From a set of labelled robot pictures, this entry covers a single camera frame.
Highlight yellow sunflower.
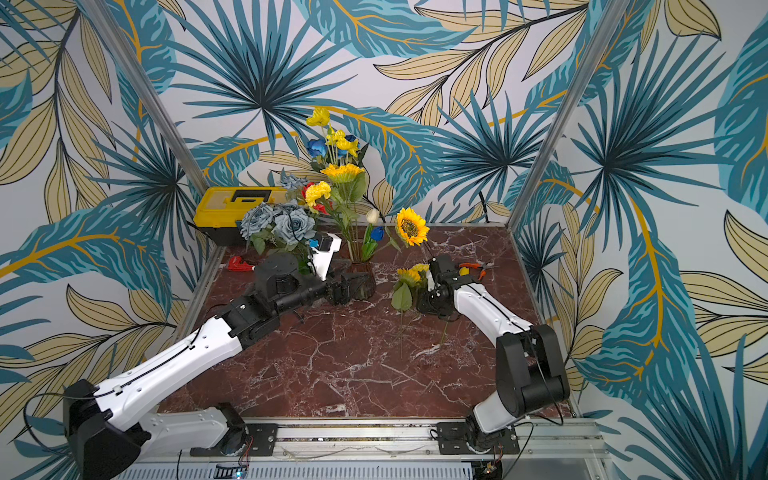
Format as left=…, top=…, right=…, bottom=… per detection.
left=406, top=263, right=429, bottom=288
left=390, top=269, right=420, bottom=347

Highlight tall sunflower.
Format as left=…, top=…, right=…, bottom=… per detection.
left=384, top=208, right=430, bottom=252

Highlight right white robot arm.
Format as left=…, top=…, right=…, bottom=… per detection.
left=417, top=255, right=570, bottom=437

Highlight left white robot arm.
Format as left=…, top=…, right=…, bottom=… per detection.
left=63, top=252, right=373, bottom=479

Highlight dark tinted glass vase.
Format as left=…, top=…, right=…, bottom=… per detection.
left=347, top=261, right=376, bottom=284

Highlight grey blue rose bunch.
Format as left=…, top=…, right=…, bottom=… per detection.
left=240, top=203, right=316, bottom=255

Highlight tall mixed flower bouquet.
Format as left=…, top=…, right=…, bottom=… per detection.
left=302, top=107, right=384, bottom=263

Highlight red pipe wrench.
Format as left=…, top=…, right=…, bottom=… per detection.
left=226, top=256, right=255, bottom=273

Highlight yellow black toolbox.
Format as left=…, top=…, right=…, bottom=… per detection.
left=192, top=187, right=287, bottom=247

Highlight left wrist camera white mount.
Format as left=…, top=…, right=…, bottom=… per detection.
left=309, top=233, right=342, bottom=281

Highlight orange handled pliers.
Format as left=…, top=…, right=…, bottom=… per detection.
left=458, top=262, right=495, bottom=283

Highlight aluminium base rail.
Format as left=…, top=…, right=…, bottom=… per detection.
left=121, top=418, right=618, bottom=479

